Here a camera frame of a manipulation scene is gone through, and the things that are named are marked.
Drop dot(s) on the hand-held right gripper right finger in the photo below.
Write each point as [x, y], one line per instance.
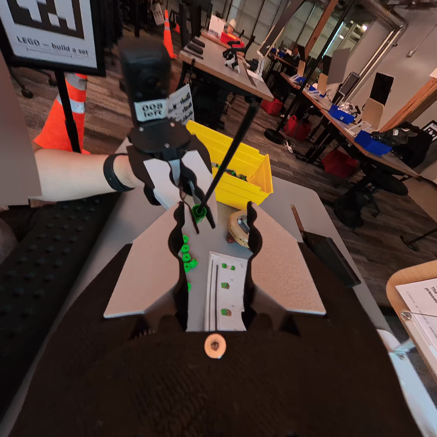
[286, 280]

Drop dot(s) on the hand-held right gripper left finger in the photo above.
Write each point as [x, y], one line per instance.
[143, 280]

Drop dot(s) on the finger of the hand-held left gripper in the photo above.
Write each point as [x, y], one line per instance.
[201, 177]
[160, 181]

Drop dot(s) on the green round brick stack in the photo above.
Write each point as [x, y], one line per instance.
[198, 213]

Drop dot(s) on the long black axle rod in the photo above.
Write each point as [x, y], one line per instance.
[232, 150]

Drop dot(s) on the person's left forearm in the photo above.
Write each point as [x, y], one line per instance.
[75, 174]

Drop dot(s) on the grey desk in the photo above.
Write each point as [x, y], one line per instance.
[208, 244]

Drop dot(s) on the long wooden-edged desk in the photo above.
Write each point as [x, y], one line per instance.
[315, 102]

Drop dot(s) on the person's left hand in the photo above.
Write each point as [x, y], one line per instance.
[131, 174]

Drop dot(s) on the pile of loose bricks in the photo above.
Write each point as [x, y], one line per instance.
[235, 174]

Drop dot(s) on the printed paper tag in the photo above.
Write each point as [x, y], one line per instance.
[181, 104]

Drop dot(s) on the yellow storage bin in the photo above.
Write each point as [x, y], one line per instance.
[245, 191]

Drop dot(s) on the black toy set box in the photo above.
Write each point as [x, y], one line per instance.
[331, 259]

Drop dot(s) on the row of small green pieces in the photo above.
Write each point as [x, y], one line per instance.
[186, 256]

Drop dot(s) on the black wristband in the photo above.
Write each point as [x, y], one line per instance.
[109, 174]

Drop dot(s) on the open instruction booklet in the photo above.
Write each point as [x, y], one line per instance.
[228, 290]

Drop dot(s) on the tan round toy pot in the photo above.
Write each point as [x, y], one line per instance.
[240, 227]

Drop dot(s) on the orange traffic cone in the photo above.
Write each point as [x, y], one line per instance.
[73, 112]
[169, 34]

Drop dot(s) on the grey office table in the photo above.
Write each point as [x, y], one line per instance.
[235, 78]

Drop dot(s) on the red floor bin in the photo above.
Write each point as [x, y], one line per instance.
[272, 107]

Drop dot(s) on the black perforated mat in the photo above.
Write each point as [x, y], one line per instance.
[41, 273]

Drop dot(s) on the red bag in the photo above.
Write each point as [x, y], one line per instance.
[339, 164]
[297, 128]

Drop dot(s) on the black and white device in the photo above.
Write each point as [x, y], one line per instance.
[234, 54]

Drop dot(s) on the black office chair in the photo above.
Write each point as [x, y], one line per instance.
[372, 191]

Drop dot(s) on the black framed marker sign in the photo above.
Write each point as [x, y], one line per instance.
[51, 34]

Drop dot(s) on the wooden document stand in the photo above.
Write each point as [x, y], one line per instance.
[409, 385]

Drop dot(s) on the black tablet screen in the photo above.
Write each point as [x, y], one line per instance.
[381, 88]
[348, 83]

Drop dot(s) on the black bag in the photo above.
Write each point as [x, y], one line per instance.
[403, 143]

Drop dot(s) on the small marker tag sign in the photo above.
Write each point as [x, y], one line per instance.
[431, 131]

